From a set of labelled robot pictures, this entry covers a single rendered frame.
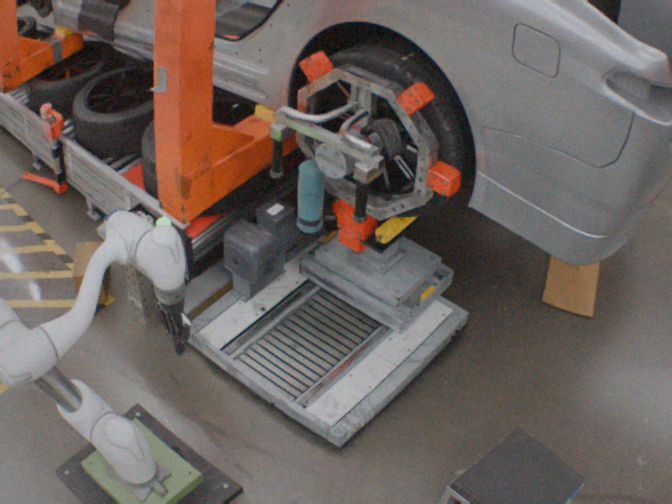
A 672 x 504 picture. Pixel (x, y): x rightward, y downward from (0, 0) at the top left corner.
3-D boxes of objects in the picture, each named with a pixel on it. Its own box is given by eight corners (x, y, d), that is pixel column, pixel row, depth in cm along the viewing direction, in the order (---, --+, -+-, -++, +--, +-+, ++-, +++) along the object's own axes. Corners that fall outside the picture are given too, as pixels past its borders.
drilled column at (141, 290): (162, 318, 311) (150, 242, 283) (147, 330, 305) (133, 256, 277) (148, 306, 316) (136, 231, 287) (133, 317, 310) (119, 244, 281)
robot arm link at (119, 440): (136, 492, 199) (120, 459, 184) (99, 459, 206) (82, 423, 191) (166, 467, 209) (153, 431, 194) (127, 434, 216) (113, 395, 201)
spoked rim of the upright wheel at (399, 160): (492, 141, 260) (405, 32, 257) (462, 166, 246) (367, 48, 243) (413, 190, 300) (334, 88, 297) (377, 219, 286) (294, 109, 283)
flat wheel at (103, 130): (55, 151, 356) (52, 116, 340) (111, 90, 404) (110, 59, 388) (145, 166, 345) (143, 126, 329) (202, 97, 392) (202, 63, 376)
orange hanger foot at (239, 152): (307, 143, 316) (311, 75, 293) (213, 205, 285) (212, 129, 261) (277, 129, 323) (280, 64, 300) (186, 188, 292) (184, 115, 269)
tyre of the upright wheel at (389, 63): (518, 151, 254) (404, 8, 250) (489, 178, 240) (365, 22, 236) (414, 214, 307) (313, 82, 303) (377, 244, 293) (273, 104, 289)
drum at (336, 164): (385, 160, 265) (388, 127, 256) (346, 188, 253) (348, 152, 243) (352, 144, 271) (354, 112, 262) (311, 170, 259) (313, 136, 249)
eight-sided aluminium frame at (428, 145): (428, 233, 270) (444, 103, 233) (417, 243, 266) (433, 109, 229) (305, 167, 294) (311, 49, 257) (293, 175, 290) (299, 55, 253)
